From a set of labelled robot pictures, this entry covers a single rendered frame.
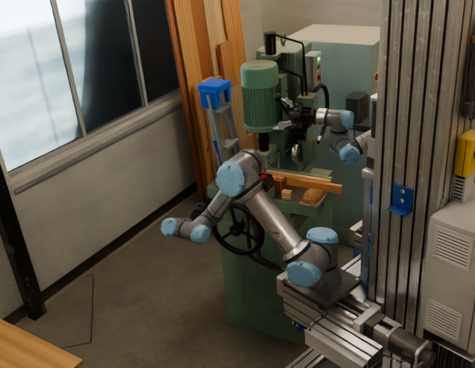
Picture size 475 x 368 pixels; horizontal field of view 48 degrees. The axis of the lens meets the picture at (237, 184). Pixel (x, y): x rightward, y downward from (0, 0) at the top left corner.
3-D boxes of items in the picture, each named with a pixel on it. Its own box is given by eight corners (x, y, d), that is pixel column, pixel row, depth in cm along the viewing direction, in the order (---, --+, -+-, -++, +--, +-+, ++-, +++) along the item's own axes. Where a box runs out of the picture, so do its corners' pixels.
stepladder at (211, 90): (225, 244, 388) (192, 87, 340) (243, 227, 407) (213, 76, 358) (245, 247, 379) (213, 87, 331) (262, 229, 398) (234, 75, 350)
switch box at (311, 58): (303, 87, 270) (303, 55, 263) (310, 81, 278) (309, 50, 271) (314, 87, 268) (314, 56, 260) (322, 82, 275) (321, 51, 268)
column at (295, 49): (262, 179, 298) (253, 50, 264) (278, 162, 315) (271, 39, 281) (299, 185, 288) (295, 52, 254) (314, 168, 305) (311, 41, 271)
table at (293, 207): (197, 205, 269) (195, 195, 266) (226, 179, 292) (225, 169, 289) (311, 228, 242) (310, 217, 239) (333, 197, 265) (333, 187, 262)
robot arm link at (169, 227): (174, 239, 216) (157, 234, 220) (188, 237, 225) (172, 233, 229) (176, 220, 215) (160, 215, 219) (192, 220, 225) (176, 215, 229)
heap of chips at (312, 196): (298, 202, 251) (298, 196, 249) (309, 189, 262) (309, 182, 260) (316, 206, 247) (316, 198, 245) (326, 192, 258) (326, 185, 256)
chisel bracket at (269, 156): (254, 169, 268) (253, 153, 264) (265, 157, 279) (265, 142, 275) (268, 171, 265) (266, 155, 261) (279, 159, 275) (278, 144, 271)
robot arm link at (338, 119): (349, 133, 224) (349, 114, 220) (324, 131, 228) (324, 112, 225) (354, 126, 230) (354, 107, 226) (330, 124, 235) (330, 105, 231)
